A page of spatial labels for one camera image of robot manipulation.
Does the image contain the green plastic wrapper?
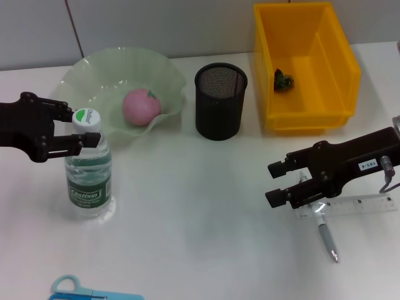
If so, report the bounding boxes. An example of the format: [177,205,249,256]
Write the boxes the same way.
[273,68,296,93]

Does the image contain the transparent plastic ruler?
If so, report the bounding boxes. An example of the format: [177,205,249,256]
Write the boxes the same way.
[293,192,394,220]

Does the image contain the clear green-label water bottle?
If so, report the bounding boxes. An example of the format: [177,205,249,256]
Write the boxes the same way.
[64,107,113,219]

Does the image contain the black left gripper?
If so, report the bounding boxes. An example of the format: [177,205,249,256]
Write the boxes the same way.
[0,92,103,163]

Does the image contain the pink toy peach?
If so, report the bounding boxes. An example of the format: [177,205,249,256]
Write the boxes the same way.
[121,88,163,128]

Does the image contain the light blue scissors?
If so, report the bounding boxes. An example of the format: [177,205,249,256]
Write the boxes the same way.
[49,274,94,296]

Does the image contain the black mesh pen holder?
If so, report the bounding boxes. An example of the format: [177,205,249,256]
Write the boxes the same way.
[194,62,248,141]

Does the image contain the yellow plastic bin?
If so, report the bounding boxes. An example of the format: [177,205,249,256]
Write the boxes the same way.
[252,2,362,136]

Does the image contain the pale green wavy glass bowl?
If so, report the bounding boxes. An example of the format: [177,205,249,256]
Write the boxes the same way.
[57,46,188,146]

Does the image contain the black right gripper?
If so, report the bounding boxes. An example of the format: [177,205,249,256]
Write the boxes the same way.
[264,126,400,210]

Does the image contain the silver ballpoint pen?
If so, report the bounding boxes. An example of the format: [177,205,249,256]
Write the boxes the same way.
[298,171,341,264]

